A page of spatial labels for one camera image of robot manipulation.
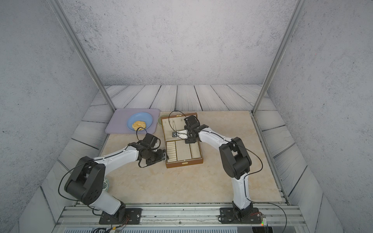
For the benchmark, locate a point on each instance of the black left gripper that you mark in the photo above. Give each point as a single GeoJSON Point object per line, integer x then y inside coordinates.
{"type": "Point", "coordinates": [160, 152]}

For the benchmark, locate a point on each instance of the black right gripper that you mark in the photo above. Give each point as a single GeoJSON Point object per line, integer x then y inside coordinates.
{"type": "Point", "coordinates": [190, 140]}

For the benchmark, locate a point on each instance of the brown wooden jewelry box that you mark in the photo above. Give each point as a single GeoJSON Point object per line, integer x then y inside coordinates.
{"type": "Point", "coordinates": [180, 154]}

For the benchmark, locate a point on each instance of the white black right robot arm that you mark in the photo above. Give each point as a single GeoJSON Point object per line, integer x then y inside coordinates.
{"type": "Point", "coordinates": [236, 163]}

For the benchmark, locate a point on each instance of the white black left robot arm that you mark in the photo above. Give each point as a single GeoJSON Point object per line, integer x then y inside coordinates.
{"type": "Point", "coordinates": [86, 180]}

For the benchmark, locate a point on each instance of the yellow bread pastry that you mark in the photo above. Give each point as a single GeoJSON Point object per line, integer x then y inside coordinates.
{"type": "Point", "coordinates": [139, 125]}

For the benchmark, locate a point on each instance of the green ceramic bowl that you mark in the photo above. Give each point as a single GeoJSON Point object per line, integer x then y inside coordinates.
{"type": "Point", "coordinates": [159, 121]}

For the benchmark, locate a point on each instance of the blue plate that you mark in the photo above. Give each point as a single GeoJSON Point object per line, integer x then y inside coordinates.
{"type": "Point", "coordinates": [141, 116]}

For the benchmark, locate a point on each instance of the lavender rectangular tray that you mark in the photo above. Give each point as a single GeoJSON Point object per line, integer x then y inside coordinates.
{"type": "Point", "coordinates": [123, 119]}

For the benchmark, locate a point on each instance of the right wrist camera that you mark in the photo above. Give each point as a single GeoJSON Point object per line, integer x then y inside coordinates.
{"type": "Point", "coordinates": [180, 134]}

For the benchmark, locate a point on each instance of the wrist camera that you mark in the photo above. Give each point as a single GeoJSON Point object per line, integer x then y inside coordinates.
{"type": "Point", "coordinates": [164, 155]}
{"type": "Point", "coordinates": [180, 134]}

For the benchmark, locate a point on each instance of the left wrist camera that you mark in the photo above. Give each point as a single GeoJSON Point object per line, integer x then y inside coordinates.
{"type": "Point", "coordinates": [164, 155]}

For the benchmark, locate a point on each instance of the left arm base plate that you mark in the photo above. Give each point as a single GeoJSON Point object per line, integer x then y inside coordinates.
{"type": "Point", "coordinates": [124, 216]}

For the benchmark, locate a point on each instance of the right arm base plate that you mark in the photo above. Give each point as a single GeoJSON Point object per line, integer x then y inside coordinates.
{"type": "Point", "coordinates": [236, 216]}

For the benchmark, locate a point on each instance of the aluminium mounting rail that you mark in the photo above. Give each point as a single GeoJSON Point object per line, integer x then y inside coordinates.
{"type": "Point", "coordinates": [280, 217]}

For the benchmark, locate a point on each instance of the right metal frame post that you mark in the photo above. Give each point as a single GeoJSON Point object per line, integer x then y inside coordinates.
{"type": "Point", "coordinates": [299, 8]}

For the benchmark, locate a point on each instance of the metal frame post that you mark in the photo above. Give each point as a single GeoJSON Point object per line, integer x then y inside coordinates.
{"type": "Point", "coordinates": [299, 8]}
{"type": "Point", "coordinates": [63, 20]}

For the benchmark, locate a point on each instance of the left metal frame post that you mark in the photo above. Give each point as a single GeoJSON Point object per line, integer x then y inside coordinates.
{"type": "Point", "coordinates": [63, 20]}

